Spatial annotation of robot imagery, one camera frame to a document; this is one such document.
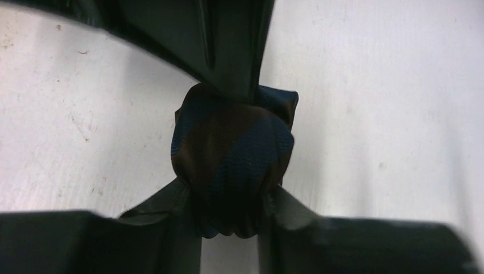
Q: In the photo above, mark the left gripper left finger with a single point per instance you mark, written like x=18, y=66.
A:
x=156, y=236

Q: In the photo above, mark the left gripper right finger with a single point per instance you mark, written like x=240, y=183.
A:
x=294, y=239

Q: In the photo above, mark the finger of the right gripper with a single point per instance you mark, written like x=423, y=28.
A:
x=220, y=43

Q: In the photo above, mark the navy striped tie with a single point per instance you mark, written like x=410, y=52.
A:
x=230, y=155

